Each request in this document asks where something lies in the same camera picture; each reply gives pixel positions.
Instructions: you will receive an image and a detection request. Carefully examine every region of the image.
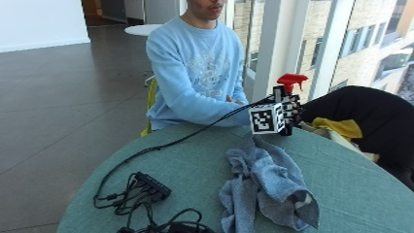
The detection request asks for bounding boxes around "spray bottle with red trigger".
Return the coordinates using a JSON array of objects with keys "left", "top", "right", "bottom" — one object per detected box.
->
[{"left": 275, "top": 73, "right": 308, "bottom": 97}]

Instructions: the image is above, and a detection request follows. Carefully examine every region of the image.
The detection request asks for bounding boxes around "black cable with plug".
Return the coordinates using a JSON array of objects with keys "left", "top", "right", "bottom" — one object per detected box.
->
[{"left": 114, "top": 202, "right": 204, "bottom": 233}]

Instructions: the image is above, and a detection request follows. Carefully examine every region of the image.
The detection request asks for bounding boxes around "wide white window column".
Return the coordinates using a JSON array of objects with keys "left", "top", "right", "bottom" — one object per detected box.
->
[{"left": 251, "top": 0, "right": 304, "bottom": 103}]

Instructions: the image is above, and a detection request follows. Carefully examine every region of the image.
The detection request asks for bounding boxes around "black looped cable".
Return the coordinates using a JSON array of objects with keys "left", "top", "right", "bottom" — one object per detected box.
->
[{"left": 112, "top": 173, "right": 150, "bottom": 216}]

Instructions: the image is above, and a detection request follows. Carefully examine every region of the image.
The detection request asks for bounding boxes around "yellow chair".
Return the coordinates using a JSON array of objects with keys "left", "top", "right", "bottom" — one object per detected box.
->
[{"left": 139, "top": 76, "right": 160, "bottom": 138}]

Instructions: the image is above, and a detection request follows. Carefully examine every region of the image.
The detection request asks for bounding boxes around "white round table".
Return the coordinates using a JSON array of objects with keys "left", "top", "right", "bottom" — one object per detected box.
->
[{"left": 122, "top": 23, "right": 164, "bottom": 37}]

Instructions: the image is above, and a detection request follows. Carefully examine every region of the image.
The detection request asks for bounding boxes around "black hub box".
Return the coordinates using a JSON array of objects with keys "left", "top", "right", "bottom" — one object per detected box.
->
[{"left": 131, "top": 171, "right": 172, "bottom": 202}]

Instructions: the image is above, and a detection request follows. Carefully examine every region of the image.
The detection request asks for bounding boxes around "grey-blue towel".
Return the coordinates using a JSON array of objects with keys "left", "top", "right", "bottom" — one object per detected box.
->
[{"left": 216, "top": 135, "right": 320, "bottom": 233}]

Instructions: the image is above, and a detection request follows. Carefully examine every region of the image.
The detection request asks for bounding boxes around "beige cloth bag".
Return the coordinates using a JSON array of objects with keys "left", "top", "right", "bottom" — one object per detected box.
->
[{"left": 299, "top": 120, "right": 380, "bottom": 163}]

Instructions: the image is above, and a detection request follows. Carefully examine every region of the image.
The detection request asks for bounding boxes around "the person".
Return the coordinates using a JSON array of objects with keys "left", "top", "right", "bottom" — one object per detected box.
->
[{"left": 144, "top": 0, "right": 252, "bottom": 131}]

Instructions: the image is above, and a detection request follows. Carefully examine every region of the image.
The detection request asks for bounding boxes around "long black glove cable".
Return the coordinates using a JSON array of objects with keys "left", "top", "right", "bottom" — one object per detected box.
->
[{"left": 93, "top": 94, "right": 276, "bottom": 208}]

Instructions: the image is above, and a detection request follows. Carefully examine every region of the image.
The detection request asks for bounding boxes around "yellow cloth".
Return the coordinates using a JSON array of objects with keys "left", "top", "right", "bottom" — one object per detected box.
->
[{"left": 310, "top": 116, "right": 364, "bottom": 140}]

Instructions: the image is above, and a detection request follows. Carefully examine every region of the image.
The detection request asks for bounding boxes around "white marker cube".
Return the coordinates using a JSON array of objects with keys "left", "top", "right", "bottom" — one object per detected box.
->
[{"left": 248, "top": 102, "right": 287, "bottom": 135}]

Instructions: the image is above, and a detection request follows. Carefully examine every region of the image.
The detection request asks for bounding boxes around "slim white window post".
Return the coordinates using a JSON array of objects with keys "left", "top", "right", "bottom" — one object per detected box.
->
[{"left": 307, "top": 0, "right": 356, "bottom": 93}]

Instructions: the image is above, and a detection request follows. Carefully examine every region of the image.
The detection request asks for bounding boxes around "black device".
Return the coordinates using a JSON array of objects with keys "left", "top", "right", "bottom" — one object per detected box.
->
[{"left": 164, "top": 221, "right": 216, "bottom": 233}]

